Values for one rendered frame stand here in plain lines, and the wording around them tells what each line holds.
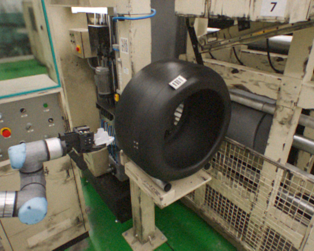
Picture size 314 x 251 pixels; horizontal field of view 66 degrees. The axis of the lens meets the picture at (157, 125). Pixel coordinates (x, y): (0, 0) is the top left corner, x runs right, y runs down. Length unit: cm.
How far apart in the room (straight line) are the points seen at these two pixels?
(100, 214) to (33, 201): 161
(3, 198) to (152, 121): 54
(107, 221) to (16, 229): 76
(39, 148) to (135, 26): 72
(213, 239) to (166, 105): 148
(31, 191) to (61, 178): 92
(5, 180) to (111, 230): 99
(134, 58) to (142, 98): 35
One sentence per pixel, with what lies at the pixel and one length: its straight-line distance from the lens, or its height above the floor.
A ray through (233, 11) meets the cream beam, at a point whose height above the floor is 167.
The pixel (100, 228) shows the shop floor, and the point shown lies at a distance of 227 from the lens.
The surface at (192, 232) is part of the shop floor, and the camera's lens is 221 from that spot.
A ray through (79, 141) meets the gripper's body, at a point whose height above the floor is 127.
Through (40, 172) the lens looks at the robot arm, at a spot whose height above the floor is 120.
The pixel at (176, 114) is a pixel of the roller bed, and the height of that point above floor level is 100.
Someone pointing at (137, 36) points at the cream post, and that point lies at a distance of 127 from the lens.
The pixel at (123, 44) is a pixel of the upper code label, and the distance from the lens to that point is 131.
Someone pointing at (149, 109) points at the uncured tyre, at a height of 134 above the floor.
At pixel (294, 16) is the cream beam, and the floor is 166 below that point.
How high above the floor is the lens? 171
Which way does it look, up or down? 27 degrees down
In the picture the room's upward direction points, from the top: 1 degrees counter-clockwise
